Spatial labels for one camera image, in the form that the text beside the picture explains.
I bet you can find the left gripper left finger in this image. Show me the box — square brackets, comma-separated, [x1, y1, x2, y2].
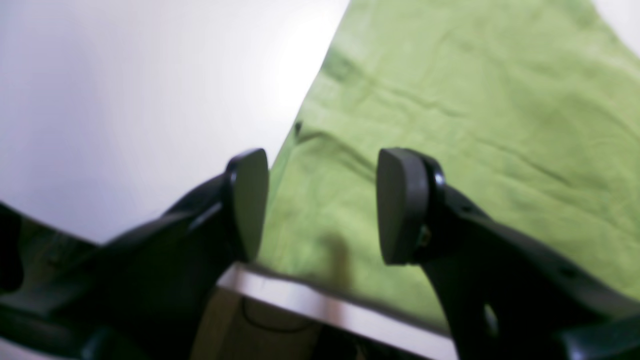
[0, 148, 269, 360]

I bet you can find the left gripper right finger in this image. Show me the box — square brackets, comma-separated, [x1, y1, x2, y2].
[375, 147, 640, 360]

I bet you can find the green T-shirt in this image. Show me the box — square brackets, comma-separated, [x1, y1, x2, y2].
[257, 0, 640, 329]

